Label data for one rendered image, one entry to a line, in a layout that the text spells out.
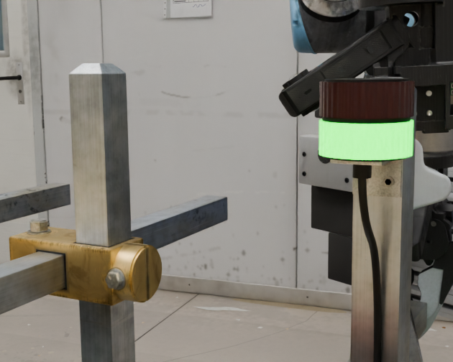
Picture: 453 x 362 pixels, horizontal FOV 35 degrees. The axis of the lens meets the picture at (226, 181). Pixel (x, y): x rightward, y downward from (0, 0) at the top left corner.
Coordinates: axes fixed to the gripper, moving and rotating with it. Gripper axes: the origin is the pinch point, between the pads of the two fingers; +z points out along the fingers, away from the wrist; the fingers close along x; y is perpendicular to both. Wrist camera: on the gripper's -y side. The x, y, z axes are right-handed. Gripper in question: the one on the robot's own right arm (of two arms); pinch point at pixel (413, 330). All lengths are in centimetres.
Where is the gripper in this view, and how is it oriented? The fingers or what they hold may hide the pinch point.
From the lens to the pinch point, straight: 86.5
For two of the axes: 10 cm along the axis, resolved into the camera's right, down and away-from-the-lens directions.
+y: 4.6, -1.6, 8.7
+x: -8.9, -0.6, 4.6
